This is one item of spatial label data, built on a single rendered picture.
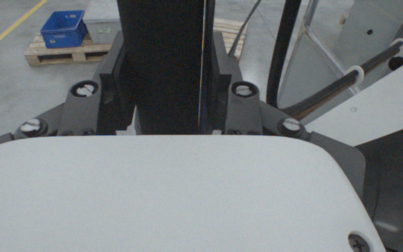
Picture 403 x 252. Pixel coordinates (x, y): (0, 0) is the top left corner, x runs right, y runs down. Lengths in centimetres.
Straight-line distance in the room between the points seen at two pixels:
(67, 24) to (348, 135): 363
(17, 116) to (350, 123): 261
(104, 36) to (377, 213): 309
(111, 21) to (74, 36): 47
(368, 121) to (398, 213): 33
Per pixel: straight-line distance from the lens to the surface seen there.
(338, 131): 54
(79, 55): 320
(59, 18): 383
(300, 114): 29
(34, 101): 284
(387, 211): 22
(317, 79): 142
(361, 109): 55
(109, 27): 310
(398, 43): 53
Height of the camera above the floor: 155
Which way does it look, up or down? 46 degrees down
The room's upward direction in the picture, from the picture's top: 4 degrees clockwise
